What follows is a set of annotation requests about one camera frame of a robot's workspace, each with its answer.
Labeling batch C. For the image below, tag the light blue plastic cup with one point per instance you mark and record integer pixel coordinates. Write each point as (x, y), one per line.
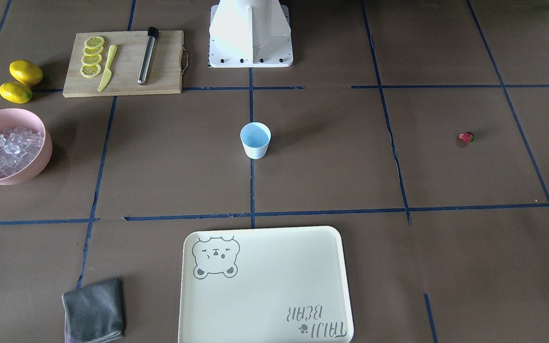
(255, 138)

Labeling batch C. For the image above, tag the pile of clear ice cubes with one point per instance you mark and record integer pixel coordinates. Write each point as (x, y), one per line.
(19, 146)

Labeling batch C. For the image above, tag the cream bear serving tray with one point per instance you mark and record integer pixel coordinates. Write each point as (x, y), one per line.
(270, 285)

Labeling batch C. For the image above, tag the bamboo cutting board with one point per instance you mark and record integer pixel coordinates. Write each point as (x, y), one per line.
(164, 74)

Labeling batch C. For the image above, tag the steel muddler black tip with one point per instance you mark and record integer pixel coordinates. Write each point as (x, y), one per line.
(152, 34)

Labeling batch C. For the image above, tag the yellow plastic knife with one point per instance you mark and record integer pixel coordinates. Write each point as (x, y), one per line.
(107, 72)

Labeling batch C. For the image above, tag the red strawberry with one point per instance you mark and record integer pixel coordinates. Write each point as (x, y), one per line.
(466, 137)

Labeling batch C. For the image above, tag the lemon slice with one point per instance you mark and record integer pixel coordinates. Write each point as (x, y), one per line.
(90, 71)
(91, 60)
(93, 51)
(95, 42)

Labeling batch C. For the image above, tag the grey folded cloth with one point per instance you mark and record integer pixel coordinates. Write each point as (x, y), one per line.
(94, 314)

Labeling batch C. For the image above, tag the pink bowl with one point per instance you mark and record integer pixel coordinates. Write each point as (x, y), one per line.
(13, 117)

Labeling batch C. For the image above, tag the whole yellow lemon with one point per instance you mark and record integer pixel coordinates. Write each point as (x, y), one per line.
(26, 72)
(16, 92)

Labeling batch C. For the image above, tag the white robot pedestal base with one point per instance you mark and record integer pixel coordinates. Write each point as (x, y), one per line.
(250, 34)

